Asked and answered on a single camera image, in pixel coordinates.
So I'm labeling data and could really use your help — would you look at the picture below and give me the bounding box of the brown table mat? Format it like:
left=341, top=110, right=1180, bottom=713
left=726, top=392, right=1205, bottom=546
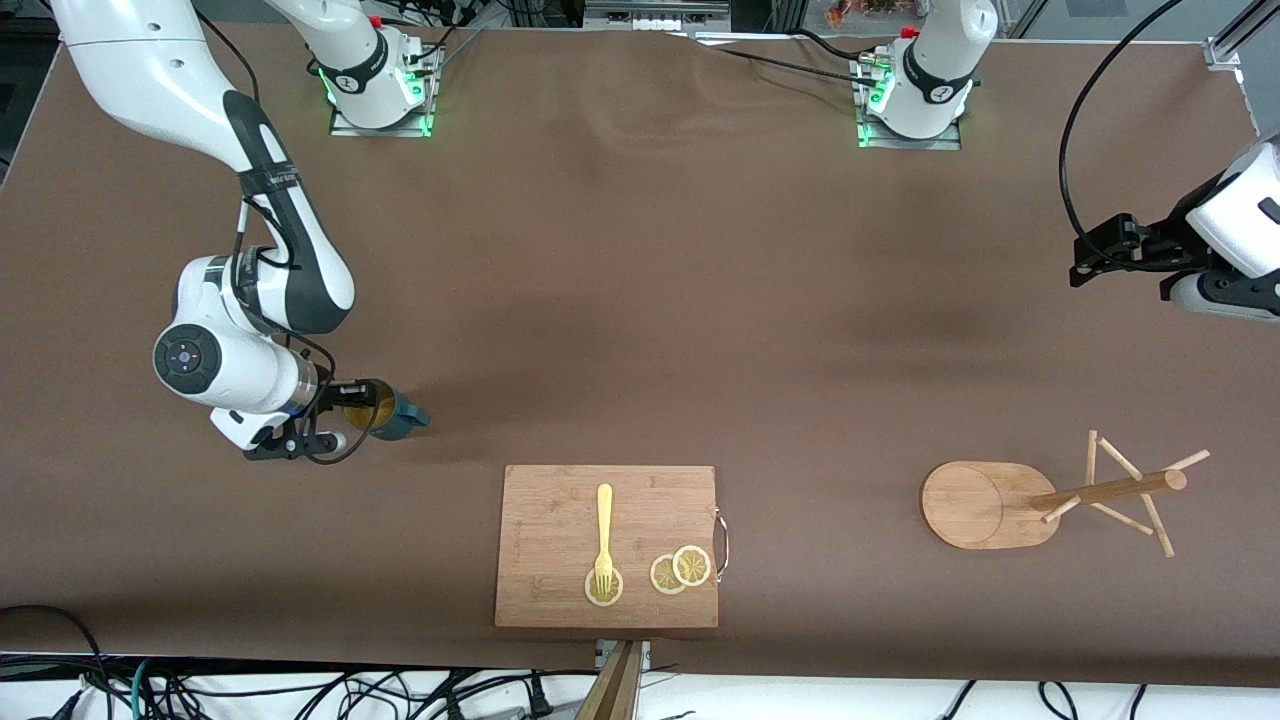
left=0, top=18, right=1280, bottom=691

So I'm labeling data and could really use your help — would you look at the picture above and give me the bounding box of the dark teal mug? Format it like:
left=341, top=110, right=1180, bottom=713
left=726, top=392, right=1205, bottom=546
left=345, top=380, right=432, bottom=442

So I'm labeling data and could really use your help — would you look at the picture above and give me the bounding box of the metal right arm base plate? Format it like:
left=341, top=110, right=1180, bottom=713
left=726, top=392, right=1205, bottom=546
left=328, top=100, right=437, bottom=139

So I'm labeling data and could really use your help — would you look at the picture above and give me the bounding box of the black base power cable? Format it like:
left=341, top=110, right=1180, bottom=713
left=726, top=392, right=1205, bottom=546
left=690, top=28, right=886, bottom=91

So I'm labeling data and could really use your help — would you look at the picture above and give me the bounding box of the wooden post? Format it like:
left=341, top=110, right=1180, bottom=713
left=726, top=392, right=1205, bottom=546
left=575, top=640, right=643, bottom=720

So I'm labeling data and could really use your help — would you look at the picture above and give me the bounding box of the metal clamp bracket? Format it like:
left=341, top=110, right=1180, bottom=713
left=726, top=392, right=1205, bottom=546
left=594, top=640, right=653, bottom=673

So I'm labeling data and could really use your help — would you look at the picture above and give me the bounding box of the aluminium frame profile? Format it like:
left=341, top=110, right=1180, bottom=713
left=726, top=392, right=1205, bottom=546
left=1203, top=0, right=1280, bottom=71

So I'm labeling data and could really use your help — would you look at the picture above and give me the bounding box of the yellow plastic fork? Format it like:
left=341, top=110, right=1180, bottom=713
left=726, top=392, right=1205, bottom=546
left=594, top=484, right=616, bottom=596

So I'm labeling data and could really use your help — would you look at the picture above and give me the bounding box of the wooden cup rack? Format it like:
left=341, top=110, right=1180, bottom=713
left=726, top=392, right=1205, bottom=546
left=920, top=430, right=1211, bottom=559

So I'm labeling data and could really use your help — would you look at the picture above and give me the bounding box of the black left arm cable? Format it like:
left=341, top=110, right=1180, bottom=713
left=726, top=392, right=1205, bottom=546
left=1060, top=0, right=1183, bottom=244

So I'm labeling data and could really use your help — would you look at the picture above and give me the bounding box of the thick black looped cable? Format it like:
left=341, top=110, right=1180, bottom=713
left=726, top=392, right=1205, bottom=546
left=0, top=604, right=113, bottom=720

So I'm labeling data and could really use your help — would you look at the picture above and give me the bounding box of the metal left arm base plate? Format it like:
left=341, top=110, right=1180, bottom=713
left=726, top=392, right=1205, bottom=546
left=857, top=122, right=963, bottom=151

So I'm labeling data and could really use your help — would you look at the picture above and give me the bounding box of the wooden cutting board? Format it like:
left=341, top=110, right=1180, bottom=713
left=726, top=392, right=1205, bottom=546
left=494, top=464, right=730, bottom=631

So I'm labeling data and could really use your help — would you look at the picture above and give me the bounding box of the white power strip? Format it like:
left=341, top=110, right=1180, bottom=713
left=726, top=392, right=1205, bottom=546
left=585, top=0, right=731, bottom=29

